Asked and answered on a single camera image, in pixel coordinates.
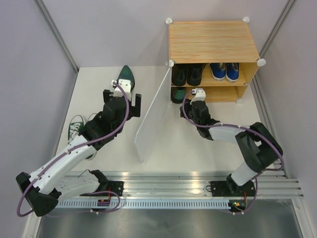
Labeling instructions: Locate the green leather shoe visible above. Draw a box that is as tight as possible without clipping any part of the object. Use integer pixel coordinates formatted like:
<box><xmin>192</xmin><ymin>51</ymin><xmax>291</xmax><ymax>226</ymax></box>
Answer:
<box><xmin>117</xmin><ymin>65</ymin><xmax>135</xmax><ymax>91</ymax></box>
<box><xmin>171</xmin><ymin>87</ymin><xmax>186</xmax><ymax>104</ymax></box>

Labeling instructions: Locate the white cabinet door panel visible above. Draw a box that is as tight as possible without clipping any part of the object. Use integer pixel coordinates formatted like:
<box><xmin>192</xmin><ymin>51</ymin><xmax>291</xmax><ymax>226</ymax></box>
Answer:
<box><xmin>134</xmin><ymin>67</ymin><xmax>172</xmax><ymax>164</ymax></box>

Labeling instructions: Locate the black leather shoe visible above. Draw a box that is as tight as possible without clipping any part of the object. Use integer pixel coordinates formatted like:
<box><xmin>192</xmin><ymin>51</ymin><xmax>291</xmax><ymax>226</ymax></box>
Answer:
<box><xmin>187</xmin><ymin>63</ymin><xmax>206</xmax><ymax>86</ymax></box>
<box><xmin>171</xmin><ymin>63</ymin><xmax>188</xmax><ymax>87</ymax></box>

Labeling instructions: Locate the green canvas sneaker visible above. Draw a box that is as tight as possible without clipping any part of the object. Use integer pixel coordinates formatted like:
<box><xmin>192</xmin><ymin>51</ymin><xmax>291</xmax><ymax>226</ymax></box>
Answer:
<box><xmin>67</xmin><ymin>115</ymin><xmax>86</xmax><ymax>144</ymax></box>
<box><xmin>85</xmin><ymin>113</ymin><xmax>97</xmax><ymax>161</ymax></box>

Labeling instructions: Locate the blue canvas sneaker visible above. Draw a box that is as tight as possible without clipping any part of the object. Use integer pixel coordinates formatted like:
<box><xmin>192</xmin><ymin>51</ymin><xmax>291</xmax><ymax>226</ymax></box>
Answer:
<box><xmin>225</xmin><ymin>63</ymin><xmax>240</xmax><ymax>82</ymax></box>
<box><xmin>209</xmin><ymin>63</ymin><xmax>226</xmax><ymax>81</ymax></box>

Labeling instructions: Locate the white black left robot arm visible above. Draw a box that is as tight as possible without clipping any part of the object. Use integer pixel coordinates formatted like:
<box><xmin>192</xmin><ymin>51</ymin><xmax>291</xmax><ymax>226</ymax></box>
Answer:
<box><xmin>16</xmin><ymin>90</ymin><xmax>142</xmax><ymax>217</ymax></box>

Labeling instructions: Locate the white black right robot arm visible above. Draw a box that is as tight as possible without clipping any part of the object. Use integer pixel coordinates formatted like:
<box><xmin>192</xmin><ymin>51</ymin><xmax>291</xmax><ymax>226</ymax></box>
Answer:
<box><xmin>180</xmin><ymin>99</ymin><xmax>283</xmax><ymax>196</ymax></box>

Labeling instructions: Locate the wooden shoe cabinet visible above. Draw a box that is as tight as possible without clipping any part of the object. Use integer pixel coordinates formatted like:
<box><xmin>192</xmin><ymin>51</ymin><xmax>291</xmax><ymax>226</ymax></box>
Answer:
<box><xmin>165</xmin><ymin>17</ymin><xmax>266</xmax><ymax>102</ymax></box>

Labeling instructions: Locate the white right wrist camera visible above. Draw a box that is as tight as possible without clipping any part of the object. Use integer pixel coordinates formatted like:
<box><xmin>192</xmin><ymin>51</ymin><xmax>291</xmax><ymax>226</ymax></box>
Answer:
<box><xmin>191</xmin><ymin>88</ymin><xmax>206</xmax><ymax>104</ymax></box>

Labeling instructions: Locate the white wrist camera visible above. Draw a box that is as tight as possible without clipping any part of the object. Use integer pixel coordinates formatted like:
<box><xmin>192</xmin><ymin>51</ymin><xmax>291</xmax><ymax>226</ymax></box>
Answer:
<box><xmin>111</xmin><ymin>79</ymin><xmax>132</xmax><ymax>101</ymax></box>
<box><xmin>191</xmin><ymin>88</ymin><xmax>206</xmax><ymax>104</ymax></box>

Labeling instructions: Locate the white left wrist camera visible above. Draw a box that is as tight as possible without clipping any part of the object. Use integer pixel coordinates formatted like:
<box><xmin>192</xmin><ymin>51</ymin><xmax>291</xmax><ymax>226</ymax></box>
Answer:
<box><xmin>111</xmin><ymin>79</ymin><xmax>132</xmax><ymax>101</ymax></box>

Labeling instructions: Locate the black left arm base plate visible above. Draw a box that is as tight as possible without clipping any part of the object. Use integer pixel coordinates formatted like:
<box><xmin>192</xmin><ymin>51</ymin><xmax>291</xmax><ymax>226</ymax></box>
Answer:
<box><xmin>106</xmin><ymin>181</ymin><xmax>124</xmax><ymax>197</ymax></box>

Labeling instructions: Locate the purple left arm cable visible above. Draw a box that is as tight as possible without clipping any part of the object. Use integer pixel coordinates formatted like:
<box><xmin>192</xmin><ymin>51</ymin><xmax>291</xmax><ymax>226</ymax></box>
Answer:
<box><xmin>16</xmin><ymin>83</ymin><xmax>131</xmax><ymax>218</ymax></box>

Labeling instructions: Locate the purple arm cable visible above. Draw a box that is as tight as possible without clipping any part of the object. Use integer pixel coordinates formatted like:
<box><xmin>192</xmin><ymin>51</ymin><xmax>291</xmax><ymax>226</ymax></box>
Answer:
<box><xmin>16</xmin><ymin>83</ymin><xmax>131</xmax><ymax>218</ymax></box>
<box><xmin>182</xmin><ymin>90</ymin><xmax>285</xmax><ymax>214</ymax></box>

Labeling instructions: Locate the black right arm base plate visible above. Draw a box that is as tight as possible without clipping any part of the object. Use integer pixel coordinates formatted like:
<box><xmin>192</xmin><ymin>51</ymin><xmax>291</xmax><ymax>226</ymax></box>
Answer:
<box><xmin>206</xmin><ymin>181</ymin><xmax>256</xmax><ymax>197</ymax></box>

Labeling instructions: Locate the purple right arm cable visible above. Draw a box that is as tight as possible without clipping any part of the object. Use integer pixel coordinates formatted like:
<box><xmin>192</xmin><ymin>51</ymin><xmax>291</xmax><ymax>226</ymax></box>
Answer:
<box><xmin>182</xmin><ymin>90</ymin><xmax>285</xmax><ymax>214</ymax></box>

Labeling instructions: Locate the aluminium mounting rail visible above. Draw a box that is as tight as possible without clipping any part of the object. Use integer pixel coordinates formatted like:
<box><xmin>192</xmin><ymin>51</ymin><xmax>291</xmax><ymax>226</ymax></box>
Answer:
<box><xmin>63</xmin><ymin>160</ymin><xmax>304</xmax><ymax>200</ymax></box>

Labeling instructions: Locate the white slotted cable duct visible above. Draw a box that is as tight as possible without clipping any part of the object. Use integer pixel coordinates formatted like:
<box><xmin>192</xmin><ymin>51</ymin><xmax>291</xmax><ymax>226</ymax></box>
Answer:
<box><xmin>56</xmin><ymin>198</ymin><xmax>231</xmax><ymax>209</ymax></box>

